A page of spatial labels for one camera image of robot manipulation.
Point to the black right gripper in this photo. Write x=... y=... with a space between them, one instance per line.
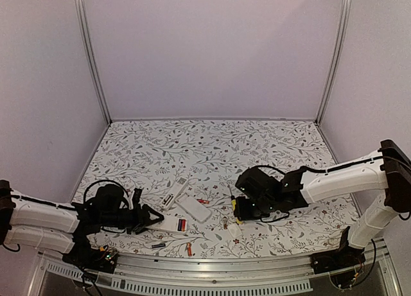
x=242 y=214

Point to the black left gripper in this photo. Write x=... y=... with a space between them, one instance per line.
x=143 y=221

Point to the small white remote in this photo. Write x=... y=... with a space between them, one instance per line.
x=169 y=224

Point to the long white remote with buttons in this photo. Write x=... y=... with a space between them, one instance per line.
x=175 y=190

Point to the yellow handled screwdriver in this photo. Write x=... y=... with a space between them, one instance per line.
x=232 y=197

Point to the white battery cover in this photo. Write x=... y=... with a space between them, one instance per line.
x=234 y=230

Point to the white remote control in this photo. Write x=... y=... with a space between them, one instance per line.
x=194 y=208

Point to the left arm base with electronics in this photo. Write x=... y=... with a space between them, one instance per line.
x=85 y=257

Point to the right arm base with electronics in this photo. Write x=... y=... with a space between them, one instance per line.
x=345 y=256

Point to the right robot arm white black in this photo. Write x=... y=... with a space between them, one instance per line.
x=386 y=169

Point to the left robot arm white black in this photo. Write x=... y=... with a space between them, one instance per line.
x=65 y=228

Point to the red purple batteries in remote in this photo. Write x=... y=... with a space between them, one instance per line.
x=181 y=225

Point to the floral patterned table mat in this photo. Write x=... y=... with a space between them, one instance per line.
x=212 y=154

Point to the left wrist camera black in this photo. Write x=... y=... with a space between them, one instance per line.
x=135 y=199

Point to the right aluminium frame post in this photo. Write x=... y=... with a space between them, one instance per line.
x=343 y=21

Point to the aluminium frame post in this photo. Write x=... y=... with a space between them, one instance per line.
x=91 y=59
x=343 y=21

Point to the left aluminium frame post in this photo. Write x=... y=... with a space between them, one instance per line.
x=91 y=59

